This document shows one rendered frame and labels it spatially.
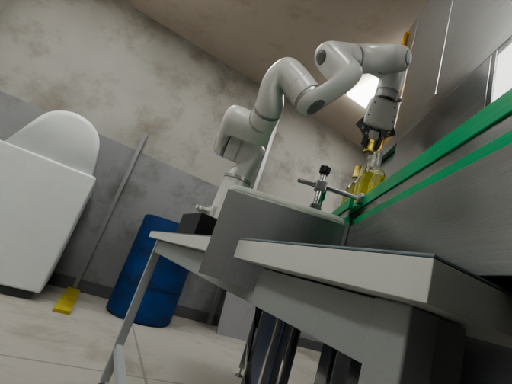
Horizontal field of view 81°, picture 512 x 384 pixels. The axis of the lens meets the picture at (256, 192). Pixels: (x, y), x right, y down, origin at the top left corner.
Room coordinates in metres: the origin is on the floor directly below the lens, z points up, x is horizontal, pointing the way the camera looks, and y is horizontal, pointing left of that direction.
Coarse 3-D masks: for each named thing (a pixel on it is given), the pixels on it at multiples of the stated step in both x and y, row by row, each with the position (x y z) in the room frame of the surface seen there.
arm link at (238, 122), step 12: (228, 108) 0.83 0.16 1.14; (240, 108) 0.82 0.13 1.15; (228, 120) 0.82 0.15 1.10; (240, 120) 0.82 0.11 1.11; (252, 120) 0.81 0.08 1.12; (264, 120) 0.78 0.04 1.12; (276, 120) 0.79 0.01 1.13; (228, 132) 0.86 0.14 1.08; (240, 132) 0.84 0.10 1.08; (252, 132) 0.83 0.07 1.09; (264, 132) 0.83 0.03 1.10; (216, 144) 0.92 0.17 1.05
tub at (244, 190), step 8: (240, 192) 0.54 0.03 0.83; (248, 192) 0.53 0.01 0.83; (256, 192) 0.53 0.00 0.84; (272, 200) 0.53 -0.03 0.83; (280, 200) 0.52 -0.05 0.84; (288, 200) 0.52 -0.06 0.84; (296, 208) 0.53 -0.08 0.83; (304, 208) 0.52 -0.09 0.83; (312, 208) 0.52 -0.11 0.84; (320, 216) 0.53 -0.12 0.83; (328, 216) 0.52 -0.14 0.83; (336, 216) 0.52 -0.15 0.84
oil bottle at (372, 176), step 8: (368, 168) 0.78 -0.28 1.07; (376, 168) 0.78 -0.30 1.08; (360, 176) 0.82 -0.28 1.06; (368, 176) 0.78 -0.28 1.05; (376, 176) 0.77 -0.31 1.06; (384, 176) 0.77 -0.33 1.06; (360, 184) 0.80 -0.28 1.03; (368, 184) 0.77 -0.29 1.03; (376, 184) 0.77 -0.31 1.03; (360, 192) 0.78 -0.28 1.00
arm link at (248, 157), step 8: (232, 136) 0.92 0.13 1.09; (232, 144) 0.92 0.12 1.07; (240, 144) 0.92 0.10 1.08; (248, 144) 0.92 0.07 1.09; (224, 152) 0.94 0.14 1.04; (232, 152) 0.93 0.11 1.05; (240, 152) 0.93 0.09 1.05; (248, 152) 0.92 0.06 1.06; (256, 152) 0.93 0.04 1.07; (264, 152) 0.95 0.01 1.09; (232, 160) 0.96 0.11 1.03; (240, 160) 0.94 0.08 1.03; (248, 160) 0.93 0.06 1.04; (256, 160) 0.93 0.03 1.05; (232, 168) 0.93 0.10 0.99; (240, 168) 0.92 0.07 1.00; (248, 168) 0.93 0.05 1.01; (256, 168) 0.95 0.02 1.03; (232, 176) 0.93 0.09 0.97; (240, 176) 0.92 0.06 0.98; (248, 176) 0.94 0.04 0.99; (248, 184) 0.95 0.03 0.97
